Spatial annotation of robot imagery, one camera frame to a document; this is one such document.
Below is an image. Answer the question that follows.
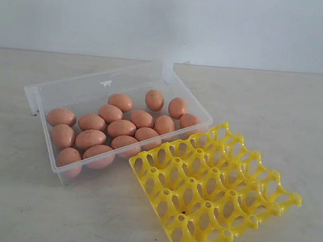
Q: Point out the brown egg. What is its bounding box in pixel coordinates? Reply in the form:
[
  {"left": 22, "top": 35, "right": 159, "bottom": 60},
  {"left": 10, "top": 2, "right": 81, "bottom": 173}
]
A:
[
  {"left": 81, "top": 143, "right": 117, "bottom": 171},
  {"left": 109, "top": 133, "right": 143, "bottom": 161},
  {"left": 47, "top": 108, "right": 77, "bottom": 126},
  {"left": 108, "top": 93, "right": 133, "bottom": 112},
  {"left": 168, "top": 97, "right": 188, "bottom": 120},
  {"left": 130, "top": 110, "right": 154, "bottom": 129},
  {"left": 51, "top": 124, "right": 76, "bottom": 149},
  {"left": 75, "top": 129, "right": 106, "bottom": 150},
  {"left": 135, "top": 127, "right": 162, "bottom": 151},
  {"left": 154, "top": 115, "right": 175, "bottom": 135},
  {"left": 98, "top": 104, "right": 123, "bottom": 124},
  {"left": 107, "top": 120, "right": 137, "bottom": 138},
  {"left": 57, "top": 147, "right": 82, "bottom": 178},
  {"left": 179, "top": 113, "right": 201, "bottom": 138},
  {"left": 145, "top": 89, "right": 165, "bottom": 112},
  {"left": 78, "top": 114, "right": 106, "bottom": 131}
]

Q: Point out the clear plastic storage box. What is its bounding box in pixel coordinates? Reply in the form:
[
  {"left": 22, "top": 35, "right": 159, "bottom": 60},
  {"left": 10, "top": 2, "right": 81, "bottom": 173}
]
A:
[{"left": 24, "top": 62, "right": 213, "bottom": 184}]

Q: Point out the yellow plastic egg tray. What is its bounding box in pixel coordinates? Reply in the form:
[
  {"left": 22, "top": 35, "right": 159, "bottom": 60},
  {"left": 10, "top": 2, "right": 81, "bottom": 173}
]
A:
[{"left": 129, "top": 122, "right": 302, "bottom": 242}]

